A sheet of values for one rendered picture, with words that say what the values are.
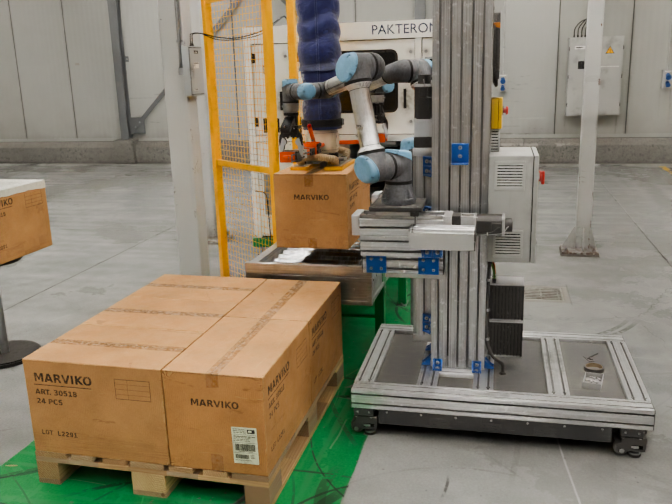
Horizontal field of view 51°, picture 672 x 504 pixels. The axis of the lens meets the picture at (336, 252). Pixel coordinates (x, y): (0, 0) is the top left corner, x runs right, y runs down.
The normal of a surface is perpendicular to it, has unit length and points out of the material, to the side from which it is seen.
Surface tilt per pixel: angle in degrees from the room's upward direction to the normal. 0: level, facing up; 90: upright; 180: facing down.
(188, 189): 90
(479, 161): 90
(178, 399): 90
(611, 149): 90
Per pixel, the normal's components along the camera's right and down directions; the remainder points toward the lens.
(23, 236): 0.97, 0.04
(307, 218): -0.24, 0.25
